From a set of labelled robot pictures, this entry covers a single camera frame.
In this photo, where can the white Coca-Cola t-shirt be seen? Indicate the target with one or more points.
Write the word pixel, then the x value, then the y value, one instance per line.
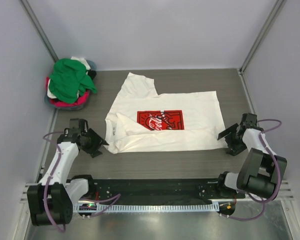
pixel 141 120

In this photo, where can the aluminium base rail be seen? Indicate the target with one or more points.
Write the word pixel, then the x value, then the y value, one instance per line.
pixel 285 193

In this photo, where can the grey laundry basket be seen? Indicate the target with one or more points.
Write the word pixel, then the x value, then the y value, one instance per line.
pixel 91 73

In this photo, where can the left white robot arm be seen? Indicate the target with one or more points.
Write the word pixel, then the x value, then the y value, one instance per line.
pixel 52 199

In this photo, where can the slotted cable duct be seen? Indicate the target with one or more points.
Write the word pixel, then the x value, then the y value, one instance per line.
pixel 85 208

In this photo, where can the left aluminium frame post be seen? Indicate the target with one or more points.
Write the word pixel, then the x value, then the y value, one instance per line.
pixel 39 29

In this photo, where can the green t-shirt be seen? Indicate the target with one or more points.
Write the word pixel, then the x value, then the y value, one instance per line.
pixel 70 80

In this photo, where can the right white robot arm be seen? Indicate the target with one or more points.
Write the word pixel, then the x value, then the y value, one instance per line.
pixel 262 172

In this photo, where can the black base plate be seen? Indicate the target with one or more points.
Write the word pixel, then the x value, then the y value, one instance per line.
pixel 162 192

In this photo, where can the right aluminium frame post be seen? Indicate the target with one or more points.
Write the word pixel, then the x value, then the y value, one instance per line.
pixel 271 18

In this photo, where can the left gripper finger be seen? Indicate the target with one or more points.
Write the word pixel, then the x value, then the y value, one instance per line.
pixel 96 140
pixel 94 153

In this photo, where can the aluminium frame post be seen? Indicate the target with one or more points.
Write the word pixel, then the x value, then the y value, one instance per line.
pixel 271 18
pixel 39 29

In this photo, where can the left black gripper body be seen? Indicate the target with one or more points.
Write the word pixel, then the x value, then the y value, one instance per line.
pixel 88 144

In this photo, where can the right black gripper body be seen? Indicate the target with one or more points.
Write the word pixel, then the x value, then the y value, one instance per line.
pixel 235 145

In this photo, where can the pink t-shirt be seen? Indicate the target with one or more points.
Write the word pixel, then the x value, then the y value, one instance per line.
pixel 60 105

